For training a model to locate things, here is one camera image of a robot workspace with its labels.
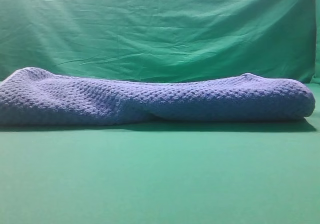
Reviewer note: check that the green backdrop cloth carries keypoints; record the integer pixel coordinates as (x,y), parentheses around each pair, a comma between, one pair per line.
(162,40)

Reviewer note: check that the blue waffle-weave towel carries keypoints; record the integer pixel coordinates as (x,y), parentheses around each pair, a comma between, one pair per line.
(36,97)

